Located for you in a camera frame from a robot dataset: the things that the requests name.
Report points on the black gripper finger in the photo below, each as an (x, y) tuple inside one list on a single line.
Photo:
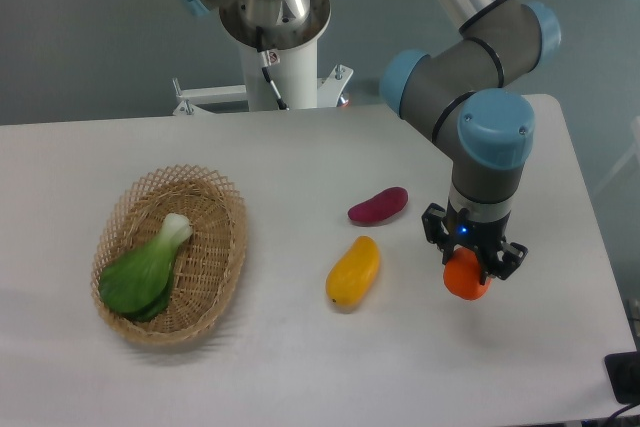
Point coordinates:
[(500, 261), (439, 226)]

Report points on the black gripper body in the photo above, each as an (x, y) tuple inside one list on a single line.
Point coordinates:
[(475, 226)]

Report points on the orange fruit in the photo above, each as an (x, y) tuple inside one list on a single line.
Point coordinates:
[(462, 275)]

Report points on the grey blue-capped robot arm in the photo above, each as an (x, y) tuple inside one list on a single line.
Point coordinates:
[(458, 100)]

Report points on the woven wicker basket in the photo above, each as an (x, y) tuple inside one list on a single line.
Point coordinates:
[(208, 264)]

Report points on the purple sweet potato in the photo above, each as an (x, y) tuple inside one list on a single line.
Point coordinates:
[(379, 208)]

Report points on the yellow mango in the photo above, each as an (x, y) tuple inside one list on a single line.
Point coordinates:
[(351, 278)]

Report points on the black device at table edge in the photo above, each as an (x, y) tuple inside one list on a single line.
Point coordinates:
[(623, 373)]

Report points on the green bok choy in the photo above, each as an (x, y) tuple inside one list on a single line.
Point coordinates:
[(138, 284)]

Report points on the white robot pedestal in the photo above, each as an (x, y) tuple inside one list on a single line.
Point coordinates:
[(277, 42)]

